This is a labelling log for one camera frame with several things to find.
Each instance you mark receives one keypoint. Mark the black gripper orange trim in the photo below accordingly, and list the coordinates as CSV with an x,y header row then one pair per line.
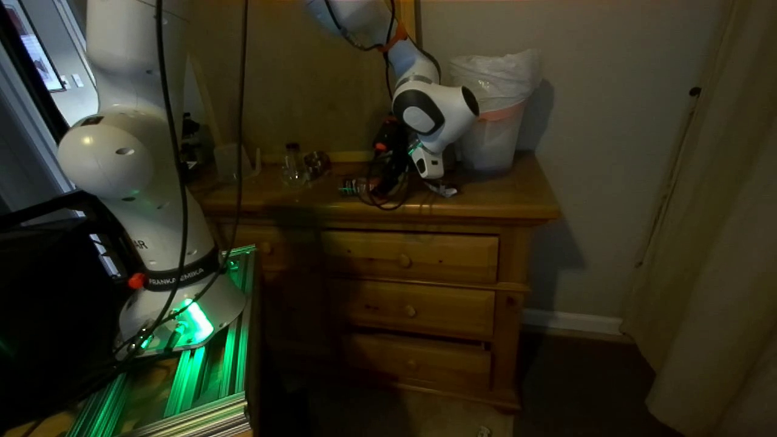
x,y
391,158

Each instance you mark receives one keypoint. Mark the red capped spice bottle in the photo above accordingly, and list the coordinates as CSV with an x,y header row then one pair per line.
x,y
355,188

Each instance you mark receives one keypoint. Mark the green lit aluminium robot base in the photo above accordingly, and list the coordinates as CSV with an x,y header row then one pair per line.
x,y
195,379

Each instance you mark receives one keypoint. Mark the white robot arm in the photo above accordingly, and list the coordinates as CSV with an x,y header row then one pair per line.
x,y
127,153

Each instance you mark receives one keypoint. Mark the dark small jar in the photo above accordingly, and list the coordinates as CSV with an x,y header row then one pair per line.
x,y
317,164

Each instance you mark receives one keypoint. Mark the clear glass jar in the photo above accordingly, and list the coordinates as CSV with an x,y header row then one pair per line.
x,y
293,164

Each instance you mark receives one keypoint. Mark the wooden three drawer dresser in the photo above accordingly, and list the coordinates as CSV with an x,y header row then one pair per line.
x,y
425,298

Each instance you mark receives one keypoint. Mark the white plastic lined bin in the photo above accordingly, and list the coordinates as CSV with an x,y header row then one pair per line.
x,y
501,86

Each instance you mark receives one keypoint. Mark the black case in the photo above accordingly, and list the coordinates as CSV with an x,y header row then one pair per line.
x,y
72,225

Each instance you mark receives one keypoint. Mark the beige curtain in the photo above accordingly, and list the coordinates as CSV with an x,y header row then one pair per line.
x,y
705,299

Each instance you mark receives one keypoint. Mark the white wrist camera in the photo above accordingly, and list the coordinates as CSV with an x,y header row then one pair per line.
x,y
431,165

